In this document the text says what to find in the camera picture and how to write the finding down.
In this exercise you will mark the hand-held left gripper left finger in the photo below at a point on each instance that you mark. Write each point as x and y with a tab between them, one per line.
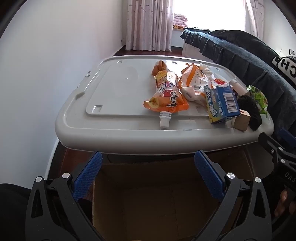
89	176

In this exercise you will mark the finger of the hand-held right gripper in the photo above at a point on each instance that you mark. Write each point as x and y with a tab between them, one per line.
269	143
286	134

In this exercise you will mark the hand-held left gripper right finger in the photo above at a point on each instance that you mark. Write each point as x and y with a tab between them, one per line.
208	176

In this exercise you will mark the small wooden block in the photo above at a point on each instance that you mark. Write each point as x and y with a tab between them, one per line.
241	121

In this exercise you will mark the black cloth piece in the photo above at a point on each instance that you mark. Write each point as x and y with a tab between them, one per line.
251	111

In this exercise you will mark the green snack packet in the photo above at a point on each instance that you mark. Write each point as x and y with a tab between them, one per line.
260	98

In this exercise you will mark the brown cardboard box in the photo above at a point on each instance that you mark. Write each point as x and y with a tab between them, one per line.
150	185

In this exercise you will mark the blue white paper carton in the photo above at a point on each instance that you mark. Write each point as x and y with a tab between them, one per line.
222	104

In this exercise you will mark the orange spouted drink pouch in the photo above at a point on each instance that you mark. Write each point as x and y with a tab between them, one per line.
166	97

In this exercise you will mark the white orange snack bag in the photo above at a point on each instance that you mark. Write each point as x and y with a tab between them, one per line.
194	81

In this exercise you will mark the person's right hand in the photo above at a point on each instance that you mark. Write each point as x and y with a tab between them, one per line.
283	201

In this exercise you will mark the white cylindrical bottle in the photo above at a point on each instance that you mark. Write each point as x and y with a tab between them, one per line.
239	89

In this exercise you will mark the black cushion with white print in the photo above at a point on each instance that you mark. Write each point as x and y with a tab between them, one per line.
285	67

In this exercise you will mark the red white wrapper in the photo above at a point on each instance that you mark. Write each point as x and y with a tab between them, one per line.
219	82

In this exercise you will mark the person's black clothing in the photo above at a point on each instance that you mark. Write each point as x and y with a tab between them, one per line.
11	213

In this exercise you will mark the crumpled white tissue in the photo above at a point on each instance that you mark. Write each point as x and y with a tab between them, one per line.
205	69

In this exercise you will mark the dark blue fabric sofa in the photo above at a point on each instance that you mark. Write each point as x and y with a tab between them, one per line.
231	51

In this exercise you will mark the grey plastic bin lid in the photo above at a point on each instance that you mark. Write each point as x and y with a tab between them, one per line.
115	76

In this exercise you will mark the orange green toy figure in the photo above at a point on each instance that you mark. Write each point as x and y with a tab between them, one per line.
159	66

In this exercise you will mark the pink patterned curtain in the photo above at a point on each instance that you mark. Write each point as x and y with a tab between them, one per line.
148	23
254	16

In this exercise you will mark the folded pink blanket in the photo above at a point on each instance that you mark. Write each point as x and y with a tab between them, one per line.
180	19

